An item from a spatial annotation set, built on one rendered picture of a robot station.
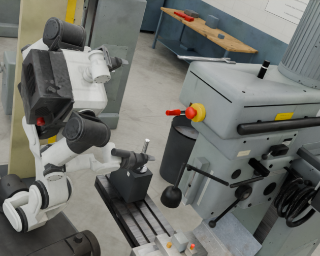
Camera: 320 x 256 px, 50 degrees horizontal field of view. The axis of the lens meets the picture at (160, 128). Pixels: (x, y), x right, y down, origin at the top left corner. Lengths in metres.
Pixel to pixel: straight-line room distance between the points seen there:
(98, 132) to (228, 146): 0.47
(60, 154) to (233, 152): 0.65
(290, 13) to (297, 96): 5.17
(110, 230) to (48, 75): 1.96
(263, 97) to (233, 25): 6.04
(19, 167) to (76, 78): 1.98
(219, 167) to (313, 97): 0.40
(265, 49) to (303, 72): 5.21
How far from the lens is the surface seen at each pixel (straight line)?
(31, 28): 2.64
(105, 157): 1.56
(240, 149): 1.16
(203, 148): 1.31
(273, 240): 1.79
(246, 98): 1.02
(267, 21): 6.61
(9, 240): 2.16
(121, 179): 1.96
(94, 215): 3.13
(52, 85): 1.30
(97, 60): 1.31
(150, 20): 8.69
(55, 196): 1.74
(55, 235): 2.18
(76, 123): 1.25
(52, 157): 1.41
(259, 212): 1.80
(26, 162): 3.23
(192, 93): 1.14
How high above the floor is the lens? 2.22
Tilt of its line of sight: 29 degrees down
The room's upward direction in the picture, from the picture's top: 18 degrees clockwise
